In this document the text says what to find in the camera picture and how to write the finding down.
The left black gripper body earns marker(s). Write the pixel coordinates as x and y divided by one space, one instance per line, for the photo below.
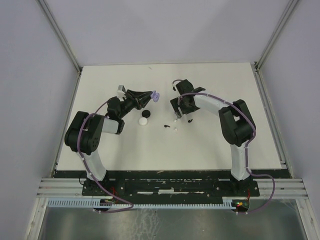
128 104

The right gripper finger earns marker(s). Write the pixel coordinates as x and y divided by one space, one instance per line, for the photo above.
178 112
174 104

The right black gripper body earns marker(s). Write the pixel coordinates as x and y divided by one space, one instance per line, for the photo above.
187 109

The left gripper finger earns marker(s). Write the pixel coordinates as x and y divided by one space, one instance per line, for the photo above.
142 101
138 94

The purple earbud charging case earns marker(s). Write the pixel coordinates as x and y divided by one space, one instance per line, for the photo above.
155 96

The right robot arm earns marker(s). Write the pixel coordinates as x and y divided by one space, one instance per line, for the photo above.
237 125

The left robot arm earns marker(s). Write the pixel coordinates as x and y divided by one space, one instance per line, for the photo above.
84 133

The black earbud charging case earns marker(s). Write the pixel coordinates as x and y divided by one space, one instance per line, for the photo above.
146 114

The white earbud charging case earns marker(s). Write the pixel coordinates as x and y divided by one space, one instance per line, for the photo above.
143 121

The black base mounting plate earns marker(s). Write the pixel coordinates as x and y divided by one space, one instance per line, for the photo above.
212 187

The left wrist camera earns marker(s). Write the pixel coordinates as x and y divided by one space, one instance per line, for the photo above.
121 91

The right aluminium frame post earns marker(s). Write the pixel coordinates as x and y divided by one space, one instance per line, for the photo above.
285 17

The aluminium frame post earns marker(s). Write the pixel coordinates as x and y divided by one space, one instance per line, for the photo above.
285 17
43 4

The left aluminium frame post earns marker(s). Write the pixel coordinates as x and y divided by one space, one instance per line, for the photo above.
43 4

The aluminium frame rail front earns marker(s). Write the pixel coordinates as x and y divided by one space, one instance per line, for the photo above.
71 188

